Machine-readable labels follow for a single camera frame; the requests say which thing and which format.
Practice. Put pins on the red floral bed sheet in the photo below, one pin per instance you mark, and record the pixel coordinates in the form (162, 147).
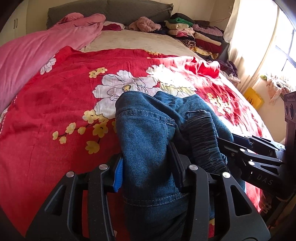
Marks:
(63, 119)

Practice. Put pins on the cream wardrobe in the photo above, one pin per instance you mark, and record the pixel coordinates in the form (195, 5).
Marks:
(16, 25)

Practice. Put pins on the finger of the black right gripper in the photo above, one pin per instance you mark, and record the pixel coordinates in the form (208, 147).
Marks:
(258, 144)
(231, 150)

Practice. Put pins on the beige bed cover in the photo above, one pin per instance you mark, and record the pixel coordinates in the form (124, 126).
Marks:
(127, 39)

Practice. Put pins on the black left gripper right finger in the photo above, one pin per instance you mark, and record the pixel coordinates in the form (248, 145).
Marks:
(218, 208)

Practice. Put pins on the yellow box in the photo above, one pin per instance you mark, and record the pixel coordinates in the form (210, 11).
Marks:
(253, 98)

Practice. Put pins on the cream curtain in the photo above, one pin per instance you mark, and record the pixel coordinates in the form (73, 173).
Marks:
(250, 32)

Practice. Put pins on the pink blanket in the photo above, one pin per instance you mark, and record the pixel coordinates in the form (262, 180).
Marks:
(23, 57)

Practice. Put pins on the pink fuzzy garment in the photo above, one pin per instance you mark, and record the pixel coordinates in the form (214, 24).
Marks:
(144, 24)

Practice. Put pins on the dark grey headboard cushion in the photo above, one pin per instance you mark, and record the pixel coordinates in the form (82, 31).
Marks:
(120, 11)

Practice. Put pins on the blue denim lace-trimmed pants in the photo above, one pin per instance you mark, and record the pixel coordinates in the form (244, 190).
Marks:
(154, 207)

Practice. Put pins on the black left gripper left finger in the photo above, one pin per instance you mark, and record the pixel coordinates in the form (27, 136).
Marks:
(77, 208)

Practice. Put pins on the pile of folded clothes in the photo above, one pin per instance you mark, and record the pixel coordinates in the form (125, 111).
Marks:
(204, 40)

